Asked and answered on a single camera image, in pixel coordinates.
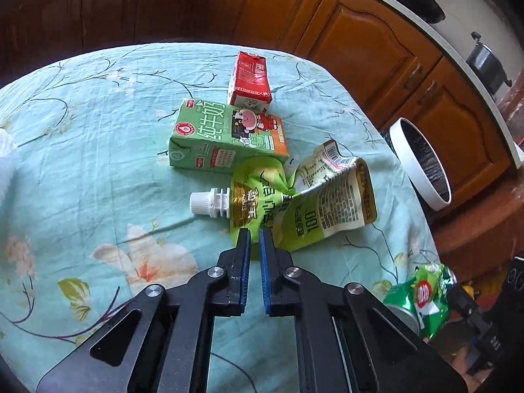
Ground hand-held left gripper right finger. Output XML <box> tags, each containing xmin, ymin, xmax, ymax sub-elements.
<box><xmin>259</xmin><ymin>227</ymin><xmax>468</xmax><ymax>393</ymax></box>

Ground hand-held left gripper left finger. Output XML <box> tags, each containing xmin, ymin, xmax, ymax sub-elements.
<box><xmin>36</xmin><ymin>228</ymin><xmax>252</xmax><ymax>393</ymax></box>

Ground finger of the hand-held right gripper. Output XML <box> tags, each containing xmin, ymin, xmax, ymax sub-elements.
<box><xmin>447</xmin><ymin>283</ymin><xmax>492</xmax><ymax>336</ymax></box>

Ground crushed green soda can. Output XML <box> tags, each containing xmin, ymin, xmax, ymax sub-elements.
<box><xmin>383</xmin><ymin>264</ymin><xmax>460</xmax><ymax>341</ymax></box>

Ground green spout drink pouch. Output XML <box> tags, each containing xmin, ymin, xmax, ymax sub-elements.
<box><xmin>189</xmin><ymin>140</ymin><xmax>377</xmax><ymax>253</ymax></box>

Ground white bin with black liner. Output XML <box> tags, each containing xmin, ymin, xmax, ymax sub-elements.
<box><xmin>389</xmin><ymin>117</ymin><xmax>452</xmax><ymax>211</ymax></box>

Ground person's right hand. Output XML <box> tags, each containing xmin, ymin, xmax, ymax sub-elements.
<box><xmin>450</xmin><ymin>346</ymin><xmax>492</xmax><ymax>393</ymax></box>

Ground green milk carton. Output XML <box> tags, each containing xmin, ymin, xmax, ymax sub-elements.
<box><xmin>169</xmin><ymin>99</ymin><xmax>289</xmax><ymax>173</ymax></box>

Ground light blue floral tablecloth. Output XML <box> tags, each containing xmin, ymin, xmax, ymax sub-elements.
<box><xmin>0</xmin><ymin>42</ymin><xmax>442</xmax><ymax>393</ymax></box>

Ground small red drink carton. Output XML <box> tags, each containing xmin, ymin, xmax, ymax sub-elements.
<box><xmin>228</xmin><ymin>51</ymin><xmax>273</xmax><ymax>112</ymax></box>

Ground steel cooking pot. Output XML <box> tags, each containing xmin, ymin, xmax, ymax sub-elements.
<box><xmin>467</xmin><ymin>32</ymin><xmax>513</xmax><ymax>95</ymax></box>

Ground wooden kitchen base cabinets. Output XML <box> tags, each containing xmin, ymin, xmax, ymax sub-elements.
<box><xmin>0</xmin><ymin>0</ymin><xmax>517</xmax><ymax>215</ymax></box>

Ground white foam fruit net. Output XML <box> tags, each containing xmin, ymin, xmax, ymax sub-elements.
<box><xmin>0</xmin><ymin>129</ymin><xmax>18</xmax><ymax>197</ymax></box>

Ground red wooden door frame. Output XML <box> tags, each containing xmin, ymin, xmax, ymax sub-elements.
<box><xmin>497</xmin><ymin>69</ymin><xmax>524</xmax><ymax>150</ymax></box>

